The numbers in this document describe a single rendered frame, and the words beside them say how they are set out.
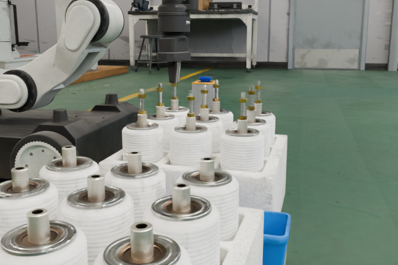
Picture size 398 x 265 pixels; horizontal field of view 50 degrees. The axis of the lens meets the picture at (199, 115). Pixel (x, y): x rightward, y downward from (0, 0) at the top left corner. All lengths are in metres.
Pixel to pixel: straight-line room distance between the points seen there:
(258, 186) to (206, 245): 0.38
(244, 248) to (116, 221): 0.18
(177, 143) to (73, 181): 0.31
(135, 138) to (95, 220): 0.45
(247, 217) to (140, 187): 0.18
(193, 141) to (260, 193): 0.18
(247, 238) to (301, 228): 0.48
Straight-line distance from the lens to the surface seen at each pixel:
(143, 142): 0.97
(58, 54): 1.41
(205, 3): 5.76
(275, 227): 0.88
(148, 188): 0.65
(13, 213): 0.61
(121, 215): 0.56
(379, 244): 1.08
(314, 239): 1.05
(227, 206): 0.62
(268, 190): 0.89
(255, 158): 0.92
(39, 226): 0.48
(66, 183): 0.70
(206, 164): 0.63
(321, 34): 6.04
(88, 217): 0.55
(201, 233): 0.51
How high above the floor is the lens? 0.46
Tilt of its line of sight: 11 degrees down
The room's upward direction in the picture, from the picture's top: straight up
